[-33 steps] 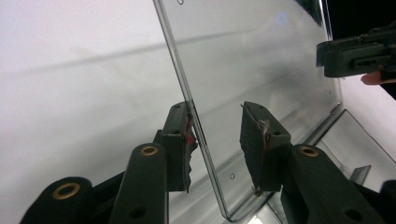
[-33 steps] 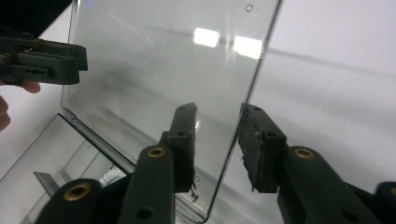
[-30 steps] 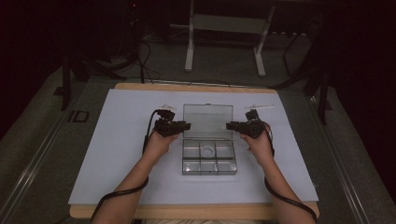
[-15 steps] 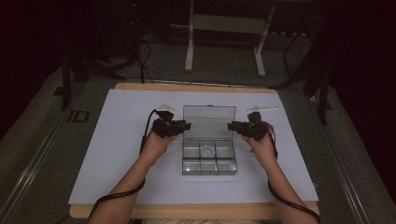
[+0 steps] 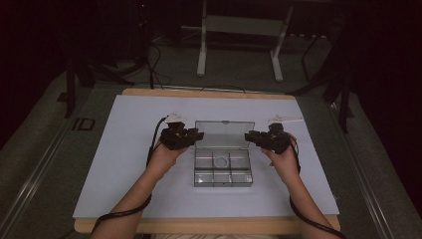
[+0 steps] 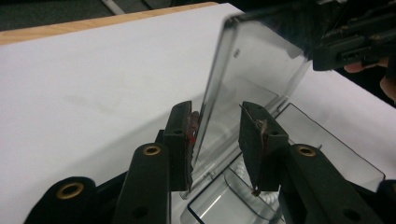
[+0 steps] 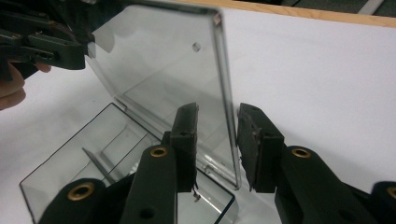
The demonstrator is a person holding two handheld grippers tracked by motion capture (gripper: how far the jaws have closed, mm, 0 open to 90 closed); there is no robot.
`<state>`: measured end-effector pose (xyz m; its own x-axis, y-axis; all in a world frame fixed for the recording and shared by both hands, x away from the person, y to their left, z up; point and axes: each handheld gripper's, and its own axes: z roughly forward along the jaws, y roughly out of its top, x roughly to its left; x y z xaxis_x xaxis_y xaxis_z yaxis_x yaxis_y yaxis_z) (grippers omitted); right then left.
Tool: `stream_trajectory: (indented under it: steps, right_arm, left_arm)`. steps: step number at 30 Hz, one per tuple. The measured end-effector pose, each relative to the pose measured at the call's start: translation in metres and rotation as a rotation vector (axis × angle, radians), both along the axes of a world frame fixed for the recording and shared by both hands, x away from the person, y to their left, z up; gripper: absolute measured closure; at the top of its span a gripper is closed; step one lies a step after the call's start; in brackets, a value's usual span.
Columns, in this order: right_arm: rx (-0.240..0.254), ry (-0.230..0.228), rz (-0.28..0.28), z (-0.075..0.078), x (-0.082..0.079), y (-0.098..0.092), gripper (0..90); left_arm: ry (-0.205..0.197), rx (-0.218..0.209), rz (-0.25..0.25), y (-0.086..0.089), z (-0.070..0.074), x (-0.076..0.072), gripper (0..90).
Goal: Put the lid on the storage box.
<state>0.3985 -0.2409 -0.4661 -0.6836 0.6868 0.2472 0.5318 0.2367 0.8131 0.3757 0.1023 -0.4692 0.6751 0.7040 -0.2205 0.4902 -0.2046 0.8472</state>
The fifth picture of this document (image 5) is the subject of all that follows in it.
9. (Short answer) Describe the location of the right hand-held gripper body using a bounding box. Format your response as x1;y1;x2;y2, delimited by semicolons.
261;114;305;155

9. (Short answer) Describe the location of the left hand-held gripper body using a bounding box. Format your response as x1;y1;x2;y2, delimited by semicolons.
159;112;194;151

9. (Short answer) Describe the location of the clear plastic compartment box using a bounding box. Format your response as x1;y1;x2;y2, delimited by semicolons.
193;119;256;188

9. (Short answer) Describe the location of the person's left hand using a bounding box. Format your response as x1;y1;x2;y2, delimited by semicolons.
144;141;191;182

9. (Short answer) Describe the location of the person's right hand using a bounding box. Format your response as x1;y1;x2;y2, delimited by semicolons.
261;141;302;186

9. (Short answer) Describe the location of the white table mat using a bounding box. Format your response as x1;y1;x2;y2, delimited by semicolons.
72;94;340;220

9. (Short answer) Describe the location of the black stand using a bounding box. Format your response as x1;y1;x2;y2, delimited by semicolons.
57;54;135;120
288;31;355;134

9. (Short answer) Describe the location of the white metal stand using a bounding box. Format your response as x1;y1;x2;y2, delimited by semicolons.
181;0;295;84

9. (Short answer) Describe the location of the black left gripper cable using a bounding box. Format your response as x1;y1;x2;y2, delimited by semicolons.
91;116;171;234

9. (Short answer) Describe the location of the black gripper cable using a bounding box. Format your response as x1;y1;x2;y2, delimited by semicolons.
91;116;171;234
286;131;348;239

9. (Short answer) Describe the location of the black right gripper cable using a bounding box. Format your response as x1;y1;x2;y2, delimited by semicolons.
286;131;348;239

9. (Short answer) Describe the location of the thin black cable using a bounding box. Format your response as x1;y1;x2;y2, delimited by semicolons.
199;85;247;95

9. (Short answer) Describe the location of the black floor cable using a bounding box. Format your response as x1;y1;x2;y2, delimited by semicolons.
144;41;172;91

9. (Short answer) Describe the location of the metal floor rail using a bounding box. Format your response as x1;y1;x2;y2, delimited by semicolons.
0;99;93;235
326;102;396;239

